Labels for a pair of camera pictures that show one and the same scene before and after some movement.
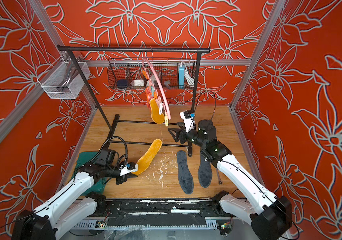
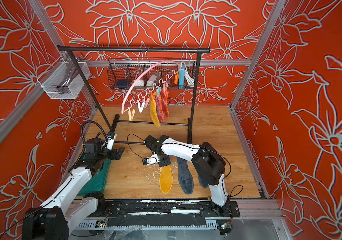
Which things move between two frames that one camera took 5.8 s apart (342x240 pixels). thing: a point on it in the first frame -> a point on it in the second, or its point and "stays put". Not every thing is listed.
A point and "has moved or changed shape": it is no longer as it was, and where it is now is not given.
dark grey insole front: (205, 172) stays put
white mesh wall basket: (63, 80) stays put
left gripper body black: (121, 180) -> (111, 154)
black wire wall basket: (151, 74) stays put
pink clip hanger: (155, 91) -> (143, 100)
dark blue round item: (122, 83) stays put
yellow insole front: (144, 163) has moved or changed shape
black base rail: (166, 211) stays put
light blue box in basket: (181, 76) stays put
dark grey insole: (185, 177) stays put
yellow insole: (158, 118) stays put
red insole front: (148, 96) -> (159, 108)
